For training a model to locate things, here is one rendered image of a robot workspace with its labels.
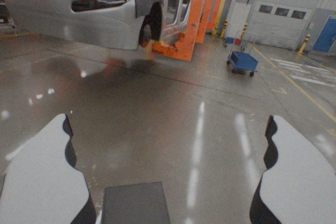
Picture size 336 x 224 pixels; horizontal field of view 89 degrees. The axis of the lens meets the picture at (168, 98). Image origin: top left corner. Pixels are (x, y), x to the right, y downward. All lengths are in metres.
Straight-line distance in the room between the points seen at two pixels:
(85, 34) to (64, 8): 0.28
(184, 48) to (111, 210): 2.42
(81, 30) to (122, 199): 1.63
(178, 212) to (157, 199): 0.41
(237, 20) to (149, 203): 10.25
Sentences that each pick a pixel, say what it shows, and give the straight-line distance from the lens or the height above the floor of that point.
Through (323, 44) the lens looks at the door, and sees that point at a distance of 13.95.
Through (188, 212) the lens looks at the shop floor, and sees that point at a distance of 1.52.
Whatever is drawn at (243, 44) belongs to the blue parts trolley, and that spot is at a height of 0.26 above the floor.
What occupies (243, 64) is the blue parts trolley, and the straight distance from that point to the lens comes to 4.76.
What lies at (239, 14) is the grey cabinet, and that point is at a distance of 10.74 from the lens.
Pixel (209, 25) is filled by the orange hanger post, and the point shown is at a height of 0.70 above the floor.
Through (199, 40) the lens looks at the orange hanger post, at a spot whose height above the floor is 0.60.
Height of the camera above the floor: 1.30
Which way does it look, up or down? 28 degrees down
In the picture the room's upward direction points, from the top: 10 degrees clockwise
